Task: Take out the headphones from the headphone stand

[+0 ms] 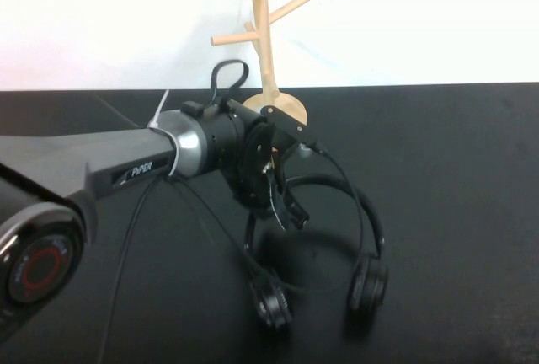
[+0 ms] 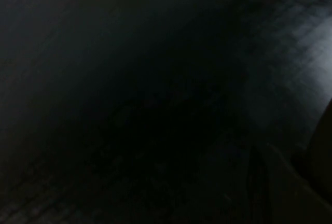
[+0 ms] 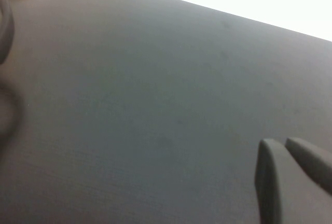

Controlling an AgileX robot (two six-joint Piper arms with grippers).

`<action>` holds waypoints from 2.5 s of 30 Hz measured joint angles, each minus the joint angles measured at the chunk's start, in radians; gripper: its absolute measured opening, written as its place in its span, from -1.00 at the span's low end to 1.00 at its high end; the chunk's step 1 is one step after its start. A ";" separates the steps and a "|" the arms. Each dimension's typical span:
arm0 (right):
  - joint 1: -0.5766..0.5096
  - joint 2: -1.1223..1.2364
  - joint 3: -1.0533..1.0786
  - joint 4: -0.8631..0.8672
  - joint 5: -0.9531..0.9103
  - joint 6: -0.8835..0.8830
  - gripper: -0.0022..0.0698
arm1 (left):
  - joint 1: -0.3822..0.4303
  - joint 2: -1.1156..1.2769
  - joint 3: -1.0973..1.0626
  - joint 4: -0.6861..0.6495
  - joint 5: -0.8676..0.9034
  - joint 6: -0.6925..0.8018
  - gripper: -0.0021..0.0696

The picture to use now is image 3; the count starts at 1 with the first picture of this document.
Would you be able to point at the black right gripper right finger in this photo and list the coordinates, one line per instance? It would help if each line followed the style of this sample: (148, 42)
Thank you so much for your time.
(311, 161)

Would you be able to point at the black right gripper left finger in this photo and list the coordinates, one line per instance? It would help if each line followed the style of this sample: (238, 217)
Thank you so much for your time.
(267, 182)

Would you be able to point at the black over-ear headphones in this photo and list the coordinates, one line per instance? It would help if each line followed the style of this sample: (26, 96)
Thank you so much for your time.
(6, 24)

